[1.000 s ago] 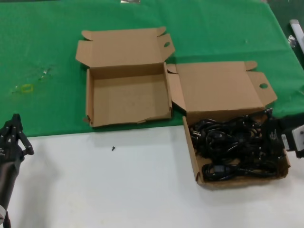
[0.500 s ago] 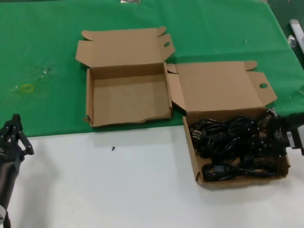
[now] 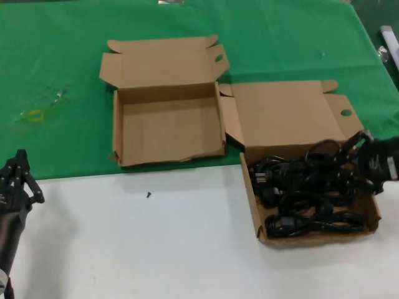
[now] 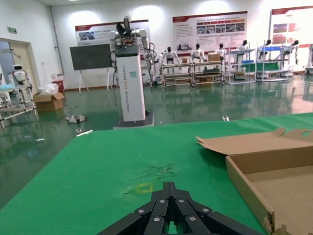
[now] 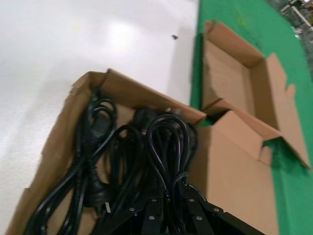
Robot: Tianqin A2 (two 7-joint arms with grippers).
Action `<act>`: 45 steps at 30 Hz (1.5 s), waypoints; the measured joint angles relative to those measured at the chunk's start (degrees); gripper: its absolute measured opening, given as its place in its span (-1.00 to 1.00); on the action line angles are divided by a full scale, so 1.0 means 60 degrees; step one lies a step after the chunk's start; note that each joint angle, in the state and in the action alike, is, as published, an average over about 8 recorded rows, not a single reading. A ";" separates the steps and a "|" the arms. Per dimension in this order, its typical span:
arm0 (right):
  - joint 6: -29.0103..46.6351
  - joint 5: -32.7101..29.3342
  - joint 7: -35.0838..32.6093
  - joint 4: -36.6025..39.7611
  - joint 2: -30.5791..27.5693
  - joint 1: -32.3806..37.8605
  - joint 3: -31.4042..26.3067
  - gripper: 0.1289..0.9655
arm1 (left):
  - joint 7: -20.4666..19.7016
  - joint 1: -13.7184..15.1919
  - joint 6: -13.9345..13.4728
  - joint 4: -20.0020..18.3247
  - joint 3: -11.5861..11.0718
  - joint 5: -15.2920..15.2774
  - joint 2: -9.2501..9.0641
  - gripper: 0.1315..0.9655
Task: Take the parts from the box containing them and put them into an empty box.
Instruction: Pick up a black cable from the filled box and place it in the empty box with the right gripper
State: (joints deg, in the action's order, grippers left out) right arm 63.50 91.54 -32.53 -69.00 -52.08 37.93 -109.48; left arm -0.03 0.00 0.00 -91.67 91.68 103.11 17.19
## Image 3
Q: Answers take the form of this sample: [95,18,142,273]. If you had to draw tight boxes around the white aluminium bar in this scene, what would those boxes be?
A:
[379,26,399,68]

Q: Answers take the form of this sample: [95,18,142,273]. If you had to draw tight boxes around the small clear plastic bag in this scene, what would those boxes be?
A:
[377,45,390,65]

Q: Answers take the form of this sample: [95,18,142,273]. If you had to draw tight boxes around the clear plastic scrap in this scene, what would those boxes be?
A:
[53,88,69,104]

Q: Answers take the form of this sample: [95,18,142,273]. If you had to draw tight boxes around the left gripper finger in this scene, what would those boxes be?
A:
[0,149,22,188]
[18,149,46,205]

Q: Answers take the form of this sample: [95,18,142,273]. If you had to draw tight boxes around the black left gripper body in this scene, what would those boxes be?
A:
[0,186,33,216]

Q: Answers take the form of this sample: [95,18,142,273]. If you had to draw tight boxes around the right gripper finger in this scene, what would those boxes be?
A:
[344,130,374,153]

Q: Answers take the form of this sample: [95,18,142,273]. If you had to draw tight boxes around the cardboard box with creased lid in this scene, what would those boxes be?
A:
[219,79,383,249]

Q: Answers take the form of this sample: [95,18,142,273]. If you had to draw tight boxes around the cardboard box with plain lid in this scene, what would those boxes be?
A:
[99,34,231,168]

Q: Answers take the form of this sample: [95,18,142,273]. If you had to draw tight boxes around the green table cloth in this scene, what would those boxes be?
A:
[0,0,399,182]

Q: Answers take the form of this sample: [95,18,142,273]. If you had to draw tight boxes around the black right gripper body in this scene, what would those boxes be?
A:
[357,138,391,189]

